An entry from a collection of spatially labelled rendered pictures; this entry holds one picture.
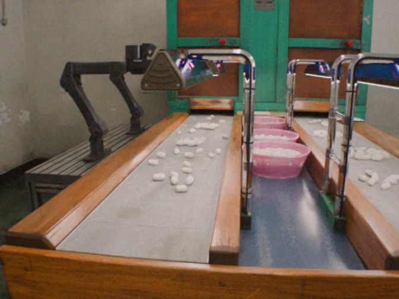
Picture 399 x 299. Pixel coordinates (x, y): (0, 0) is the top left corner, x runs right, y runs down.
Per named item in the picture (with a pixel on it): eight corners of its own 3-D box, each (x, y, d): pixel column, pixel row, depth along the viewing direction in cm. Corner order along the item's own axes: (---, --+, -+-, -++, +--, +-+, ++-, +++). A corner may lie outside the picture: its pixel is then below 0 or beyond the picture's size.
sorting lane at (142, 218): (56, 258, 65) (54, 248, 64) (190, 118, 239) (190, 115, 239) (208, 272, 61) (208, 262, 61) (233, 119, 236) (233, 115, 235)
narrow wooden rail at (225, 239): (208, 300, 63) (208, 250, 60) (233, 128, 237) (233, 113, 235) (237, 302, 62) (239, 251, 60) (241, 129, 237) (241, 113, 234)
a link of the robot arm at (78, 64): (129, 60, 153) (67, 61, 156) (122, 60, 144) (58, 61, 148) (130, 88, 156) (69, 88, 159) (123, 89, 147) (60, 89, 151)
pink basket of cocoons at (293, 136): (254, 162, 148) (255, 140, 145) (233, 148, 173) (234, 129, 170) (308, 158, 154) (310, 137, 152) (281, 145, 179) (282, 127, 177)
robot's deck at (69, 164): (25, 181, 135) (24, 172, 134) (122, 129, 251) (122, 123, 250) (246, 193, 124) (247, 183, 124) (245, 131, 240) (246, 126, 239)
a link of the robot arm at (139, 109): (145, 114, 219) (119, 69, 214) (142, 115, 212) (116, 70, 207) (138, 118, 220) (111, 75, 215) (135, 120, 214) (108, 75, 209)
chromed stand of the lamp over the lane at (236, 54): (177, 226, 89) (174, 48, 79) (189, 197, 109) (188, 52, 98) (250, 229, 87) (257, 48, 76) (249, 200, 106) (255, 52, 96)
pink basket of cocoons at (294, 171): (240, 180, 125) (241, 155, 123) (241, 160, 151) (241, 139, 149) (314, 182, 122) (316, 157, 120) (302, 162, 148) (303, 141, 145)
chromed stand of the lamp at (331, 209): (333, 232, 85) (350, 51, 74) (317, 202, 104) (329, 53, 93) (405, 234, 82) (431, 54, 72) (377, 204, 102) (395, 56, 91)
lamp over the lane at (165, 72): (139, 90, 61) (139, 49, 59) (190, 78, 121) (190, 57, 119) (184, 90, 60) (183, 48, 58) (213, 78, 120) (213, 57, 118)
